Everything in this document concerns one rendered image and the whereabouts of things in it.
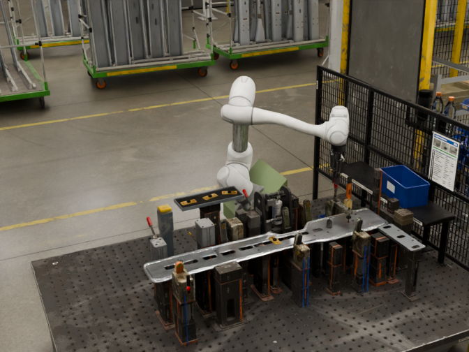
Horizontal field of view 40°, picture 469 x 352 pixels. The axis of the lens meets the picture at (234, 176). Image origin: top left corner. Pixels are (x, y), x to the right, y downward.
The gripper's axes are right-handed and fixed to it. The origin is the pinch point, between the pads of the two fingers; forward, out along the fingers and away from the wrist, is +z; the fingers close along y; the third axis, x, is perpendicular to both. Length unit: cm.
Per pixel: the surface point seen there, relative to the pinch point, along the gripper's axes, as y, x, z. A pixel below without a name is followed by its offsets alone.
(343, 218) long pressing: 8.9, -0.1, 21.7
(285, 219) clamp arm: 1.7, -33.5, 18.0
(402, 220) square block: 30.7, 23.8, 18.4
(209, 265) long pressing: 21, -87, 22
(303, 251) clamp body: 36, -42, 18
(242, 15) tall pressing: -703, 279, 42
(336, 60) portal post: -562, 373, 99
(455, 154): 32, 55, -15
